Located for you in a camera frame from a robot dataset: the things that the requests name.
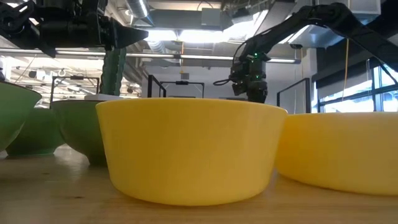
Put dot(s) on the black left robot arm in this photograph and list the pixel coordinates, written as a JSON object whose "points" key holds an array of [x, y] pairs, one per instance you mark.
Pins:
{"points": [[18, 28]]}

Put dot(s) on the yellow plastic mini bowl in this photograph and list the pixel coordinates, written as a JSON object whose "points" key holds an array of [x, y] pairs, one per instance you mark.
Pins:
{"points": [[189, 152], [342, 154]]}

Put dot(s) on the grey hanging outlet box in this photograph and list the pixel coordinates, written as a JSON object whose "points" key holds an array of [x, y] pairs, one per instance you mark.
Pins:
{"points": [[185, 76]]}

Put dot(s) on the black background metal frame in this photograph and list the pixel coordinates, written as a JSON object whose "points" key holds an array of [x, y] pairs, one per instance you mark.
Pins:
{"points": [[76, 77]]}

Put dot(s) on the black window frame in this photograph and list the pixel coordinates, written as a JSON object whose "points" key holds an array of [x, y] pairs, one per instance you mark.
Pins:
{"points": [[377, 93]]}

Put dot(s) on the green cactus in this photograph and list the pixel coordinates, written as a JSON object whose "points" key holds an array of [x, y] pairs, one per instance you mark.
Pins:
{"points": [[112, 74]]}

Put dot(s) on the rectangular shiny metal duct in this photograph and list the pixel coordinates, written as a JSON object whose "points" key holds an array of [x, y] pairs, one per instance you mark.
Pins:
{"points": [[236, 28]]}

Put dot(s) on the narrow silver spiral duct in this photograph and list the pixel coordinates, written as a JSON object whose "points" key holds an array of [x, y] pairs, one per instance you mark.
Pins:
{"points": [[138, 9]]}

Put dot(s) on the long ceiling light bar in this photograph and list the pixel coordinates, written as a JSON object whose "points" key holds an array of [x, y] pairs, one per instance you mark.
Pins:
{"points": [[202, 57]]}

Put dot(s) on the grey ceiling box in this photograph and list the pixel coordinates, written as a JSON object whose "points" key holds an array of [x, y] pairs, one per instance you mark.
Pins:
{"points": [[211, 17]]}

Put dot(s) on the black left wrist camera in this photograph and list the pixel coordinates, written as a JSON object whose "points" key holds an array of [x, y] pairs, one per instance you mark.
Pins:
{"points": [[71, 7]]}

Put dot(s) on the black background gantry frame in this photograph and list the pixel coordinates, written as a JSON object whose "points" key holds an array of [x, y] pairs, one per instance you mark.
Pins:
{"points": [[182, 82]]}

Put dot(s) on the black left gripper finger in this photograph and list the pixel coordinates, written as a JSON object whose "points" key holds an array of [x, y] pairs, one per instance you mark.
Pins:
{"points": [[124, 37], [124, 28]]}

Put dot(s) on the green bowl red-floral inside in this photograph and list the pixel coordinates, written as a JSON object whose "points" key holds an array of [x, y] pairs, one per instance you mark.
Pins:
{"points": [[37, 133], [77, 127], [15, 112]]}

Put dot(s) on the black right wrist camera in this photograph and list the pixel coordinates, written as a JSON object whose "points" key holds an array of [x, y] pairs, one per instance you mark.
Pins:
{"points": [[239, 81]]}

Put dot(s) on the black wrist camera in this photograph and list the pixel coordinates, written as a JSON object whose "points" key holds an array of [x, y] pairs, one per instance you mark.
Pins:
{"points": [[239, 81], [71, 7]]}

